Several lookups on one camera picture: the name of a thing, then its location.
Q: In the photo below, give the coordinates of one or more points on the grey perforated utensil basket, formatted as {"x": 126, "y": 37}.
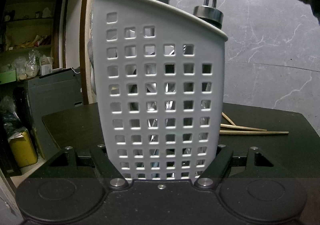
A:
{"x": 159, "y": 79}

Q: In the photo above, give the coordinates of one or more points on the black handled peeler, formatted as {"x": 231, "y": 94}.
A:
{"x": 209, "y": 13}

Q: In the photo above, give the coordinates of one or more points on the yellow jerry can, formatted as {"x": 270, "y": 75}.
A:
{"x": 22, "y": 148}

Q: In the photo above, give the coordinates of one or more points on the purple wooden chopstick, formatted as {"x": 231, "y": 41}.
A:
{"x": 228, "y": 119}

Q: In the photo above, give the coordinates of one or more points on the dark grey cabinet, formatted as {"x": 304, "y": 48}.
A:
{"x": 49, "y": 94}

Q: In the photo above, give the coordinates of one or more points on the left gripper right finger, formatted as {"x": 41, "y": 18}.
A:
{"x": 216, "y": 170}

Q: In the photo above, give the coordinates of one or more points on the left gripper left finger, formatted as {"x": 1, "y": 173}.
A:
{"x": 109, "y": 176}

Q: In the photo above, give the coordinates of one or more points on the green box on shelf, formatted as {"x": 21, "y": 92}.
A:
{"x": 7, "y": 77}

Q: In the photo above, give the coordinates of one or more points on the white box on shelf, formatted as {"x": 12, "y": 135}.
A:
{"x": 45, "y": 65}

